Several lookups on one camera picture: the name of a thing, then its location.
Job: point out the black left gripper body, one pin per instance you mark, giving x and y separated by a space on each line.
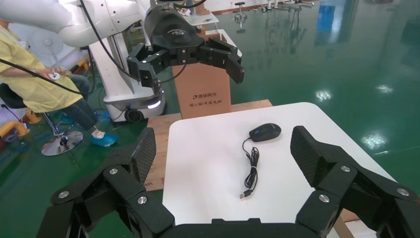
170 29

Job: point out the seated person in yellow gown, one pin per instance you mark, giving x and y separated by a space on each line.
26 82

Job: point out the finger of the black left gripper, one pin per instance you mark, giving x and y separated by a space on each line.
226 57
144 64

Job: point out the background metal equipment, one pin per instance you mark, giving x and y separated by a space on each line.
295 4

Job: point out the white electric fan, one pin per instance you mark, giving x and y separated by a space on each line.
47 42

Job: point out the tall printed cardboard carton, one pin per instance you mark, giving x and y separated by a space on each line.
203 88

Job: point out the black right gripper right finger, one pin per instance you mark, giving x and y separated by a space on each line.
341 184

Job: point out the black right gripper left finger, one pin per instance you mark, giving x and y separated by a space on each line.
115 193

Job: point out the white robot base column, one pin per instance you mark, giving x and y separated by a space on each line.
115 82

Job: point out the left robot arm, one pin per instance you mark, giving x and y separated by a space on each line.
65 16

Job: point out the black stool with chrome base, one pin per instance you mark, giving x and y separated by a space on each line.
62 144

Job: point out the black bar stool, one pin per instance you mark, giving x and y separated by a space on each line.
240 14

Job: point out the white handheld controller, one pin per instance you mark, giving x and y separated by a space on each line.
54 76

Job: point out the white rectangular side table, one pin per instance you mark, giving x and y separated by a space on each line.
205 19

